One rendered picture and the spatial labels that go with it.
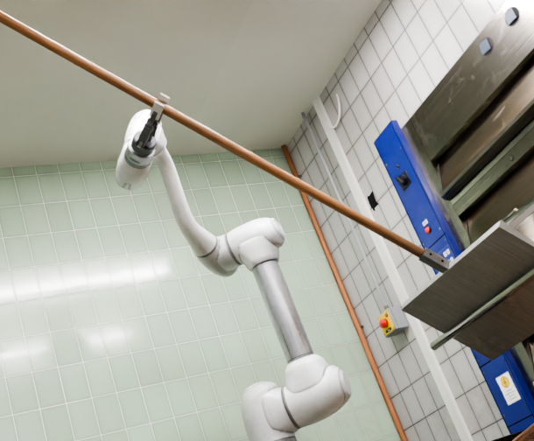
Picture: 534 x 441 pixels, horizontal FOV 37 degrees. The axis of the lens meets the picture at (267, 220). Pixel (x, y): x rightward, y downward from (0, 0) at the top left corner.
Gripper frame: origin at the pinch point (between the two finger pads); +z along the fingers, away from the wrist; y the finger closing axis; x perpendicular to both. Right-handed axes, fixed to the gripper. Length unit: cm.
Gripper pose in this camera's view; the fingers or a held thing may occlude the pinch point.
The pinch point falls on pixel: (158, 107)
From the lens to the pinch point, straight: 237.8
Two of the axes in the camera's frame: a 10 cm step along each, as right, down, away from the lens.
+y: -3.3, 7.1, -6.2
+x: -8.7, -4.8, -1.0
